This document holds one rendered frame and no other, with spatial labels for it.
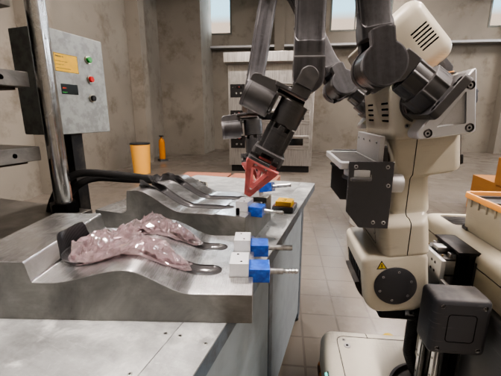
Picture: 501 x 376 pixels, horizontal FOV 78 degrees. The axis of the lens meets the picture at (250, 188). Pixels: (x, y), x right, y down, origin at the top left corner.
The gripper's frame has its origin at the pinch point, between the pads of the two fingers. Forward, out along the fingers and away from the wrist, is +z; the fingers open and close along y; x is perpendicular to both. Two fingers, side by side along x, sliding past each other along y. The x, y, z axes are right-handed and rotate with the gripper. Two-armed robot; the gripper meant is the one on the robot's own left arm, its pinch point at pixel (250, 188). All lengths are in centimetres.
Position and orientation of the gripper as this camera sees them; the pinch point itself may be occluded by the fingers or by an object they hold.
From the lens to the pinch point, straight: 65.4
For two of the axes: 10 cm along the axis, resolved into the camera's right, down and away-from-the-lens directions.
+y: -1.0, 2.3, -9.7
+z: -4.5, 8.6, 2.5
